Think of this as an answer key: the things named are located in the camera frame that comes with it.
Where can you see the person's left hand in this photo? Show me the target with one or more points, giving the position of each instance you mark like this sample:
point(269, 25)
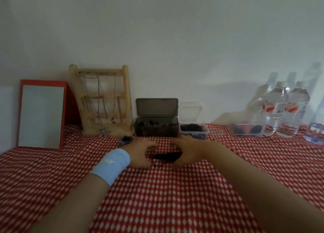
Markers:
point(136, 154)

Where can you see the person's right hand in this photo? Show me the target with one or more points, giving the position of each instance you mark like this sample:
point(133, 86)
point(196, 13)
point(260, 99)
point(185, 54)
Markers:
point(195, 150)

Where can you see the person's left thumb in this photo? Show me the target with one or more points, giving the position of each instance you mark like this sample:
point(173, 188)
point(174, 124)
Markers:
point(146, 163)

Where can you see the person's right thumb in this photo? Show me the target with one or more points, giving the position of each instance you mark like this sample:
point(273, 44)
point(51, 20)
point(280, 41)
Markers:
point(181, 162)

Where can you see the black hair clip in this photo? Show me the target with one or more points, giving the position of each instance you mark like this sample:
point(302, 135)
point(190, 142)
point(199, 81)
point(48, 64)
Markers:
point(165, 157)

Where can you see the person's left forearm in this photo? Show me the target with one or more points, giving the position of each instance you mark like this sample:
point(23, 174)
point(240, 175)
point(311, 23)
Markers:
point(76, 207)

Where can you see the person's right forearm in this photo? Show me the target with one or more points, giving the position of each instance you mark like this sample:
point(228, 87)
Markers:
point(253, 187)

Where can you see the clear plastic lidded box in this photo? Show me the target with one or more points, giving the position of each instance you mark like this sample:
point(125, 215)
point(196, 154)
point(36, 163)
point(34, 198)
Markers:
point(193, 135)

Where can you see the small dark hair accessory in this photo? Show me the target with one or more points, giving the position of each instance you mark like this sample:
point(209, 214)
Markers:
point(125, 139)

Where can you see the red white patterned tablecloth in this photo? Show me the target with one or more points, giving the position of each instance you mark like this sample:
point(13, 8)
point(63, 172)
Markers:
point(157, 195)

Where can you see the light blue wristband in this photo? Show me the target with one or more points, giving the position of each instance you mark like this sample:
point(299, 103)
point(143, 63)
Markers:
point(111, 165)

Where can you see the pile of black hair pins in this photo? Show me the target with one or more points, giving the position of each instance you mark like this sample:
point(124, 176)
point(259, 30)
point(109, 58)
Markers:
point(192, 127)

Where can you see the dark translucent plastic box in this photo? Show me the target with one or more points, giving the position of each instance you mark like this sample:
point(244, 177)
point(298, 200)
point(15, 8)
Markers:
point(155, 107)

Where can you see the clear plastic container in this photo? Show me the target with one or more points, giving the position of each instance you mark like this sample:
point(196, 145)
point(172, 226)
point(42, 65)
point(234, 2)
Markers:
point(249, 129)

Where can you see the wooden jewelry stand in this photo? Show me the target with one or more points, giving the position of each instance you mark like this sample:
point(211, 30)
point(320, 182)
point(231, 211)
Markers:
point(126, 88)

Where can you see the clear plastic water bottle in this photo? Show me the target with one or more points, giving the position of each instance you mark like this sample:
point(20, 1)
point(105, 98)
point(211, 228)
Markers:
point(293, 114)
point(272, 114)

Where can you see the red framed mirror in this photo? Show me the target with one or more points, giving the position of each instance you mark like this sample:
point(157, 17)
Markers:
point(41, 115)

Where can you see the clear bluish plastic object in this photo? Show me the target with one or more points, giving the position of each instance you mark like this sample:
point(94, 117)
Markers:
point(315, 134)

